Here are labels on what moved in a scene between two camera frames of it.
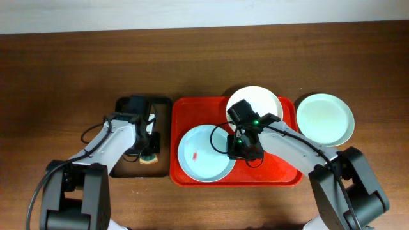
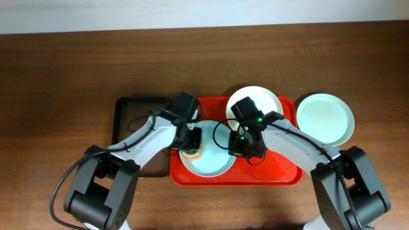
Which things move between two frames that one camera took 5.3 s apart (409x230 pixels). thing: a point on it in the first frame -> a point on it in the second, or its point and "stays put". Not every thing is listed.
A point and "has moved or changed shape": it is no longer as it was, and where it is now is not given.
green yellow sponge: [148, 158] has moved or changed shape
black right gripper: [243, 152] stays put
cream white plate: [262, 101] stays put
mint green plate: [325, 119] stays put
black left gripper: [151, 148] -> [194, 140]
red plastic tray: [188, 112] stays put
